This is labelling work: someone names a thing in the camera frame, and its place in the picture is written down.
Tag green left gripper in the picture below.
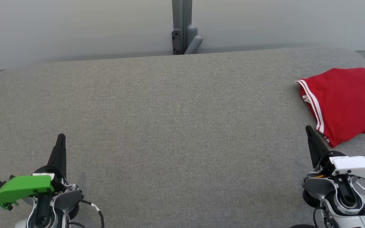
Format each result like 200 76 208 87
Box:
0 134 67 210

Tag grey fabric sofa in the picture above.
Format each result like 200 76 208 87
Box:
0 47 365 228

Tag grey hinge plate with screws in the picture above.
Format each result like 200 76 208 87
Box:
171 29 183 55

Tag red basketball jersey white sleeves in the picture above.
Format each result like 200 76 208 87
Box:
296 67 365 148

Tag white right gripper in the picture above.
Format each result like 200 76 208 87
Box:
305 126 365 180

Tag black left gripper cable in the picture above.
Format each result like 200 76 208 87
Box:
67 199 105 228

